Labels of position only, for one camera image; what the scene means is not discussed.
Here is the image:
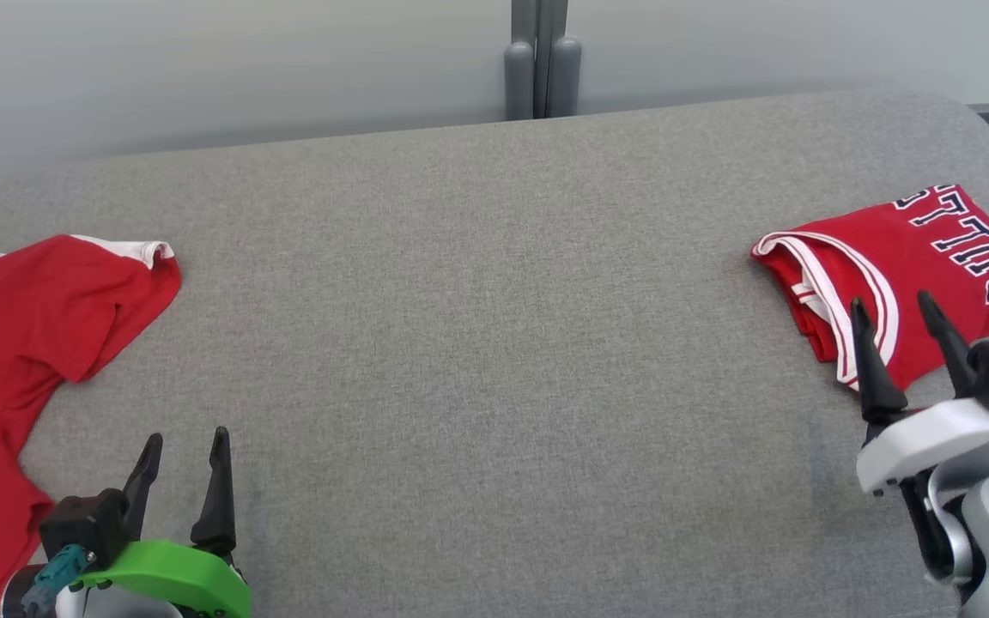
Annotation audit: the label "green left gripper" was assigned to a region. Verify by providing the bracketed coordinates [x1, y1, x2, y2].
[72, 427, 253, 618]

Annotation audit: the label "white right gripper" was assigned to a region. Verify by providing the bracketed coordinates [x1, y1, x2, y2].
[850, 291, 989, 516]

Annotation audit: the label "red Bulls basketball jersey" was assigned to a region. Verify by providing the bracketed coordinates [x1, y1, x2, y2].
[749, 182, 989, 392]

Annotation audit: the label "red white-striped basketball shorts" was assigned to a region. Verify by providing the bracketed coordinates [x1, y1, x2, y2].
[0, 233, 183, 618]

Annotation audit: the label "teal left camera connector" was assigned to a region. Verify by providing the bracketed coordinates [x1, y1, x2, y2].
[20, 542, 91, 615]

